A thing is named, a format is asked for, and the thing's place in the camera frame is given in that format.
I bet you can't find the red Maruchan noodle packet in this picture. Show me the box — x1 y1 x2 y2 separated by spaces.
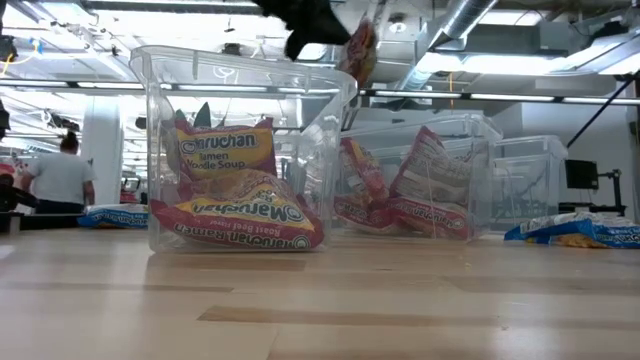
338 137 392 204
338 18 380 90
171 117 279 184
148 169 326 252
388 124 474 205
331 194 399 237
384 196 472 242

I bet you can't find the blue Maruchan noodle packet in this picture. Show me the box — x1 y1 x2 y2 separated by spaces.
503 211 640 250
76 203 150 231

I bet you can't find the black monitor on arm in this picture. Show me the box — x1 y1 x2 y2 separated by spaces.
564 158 624 206

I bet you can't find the clear plastic storage bin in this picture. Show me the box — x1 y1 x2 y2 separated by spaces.
338 113 504 242
492 134 570 232
128 44 359 255

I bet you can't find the LED light strip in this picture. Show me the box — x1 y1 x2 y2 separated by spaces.
374 91 462 100
0 79 69 89
77 81 146 90
562 96 640 107
469 93 556 103

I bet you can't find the ceiling light fixture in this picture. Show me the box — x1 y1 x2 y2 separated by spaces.
414 49 576 76

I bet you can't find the white pillar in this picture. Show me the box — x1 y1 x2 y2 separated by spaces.
81 97 125 206

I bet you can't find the person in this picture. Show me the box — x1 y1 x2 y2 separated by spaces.
19 131 97 215

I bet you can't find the black desk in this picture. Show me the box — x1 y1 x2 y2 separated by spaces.
558 201 628 217

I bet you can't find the silver ceiling duct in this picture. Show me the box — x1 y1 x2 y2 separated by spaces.
399 0 501 94

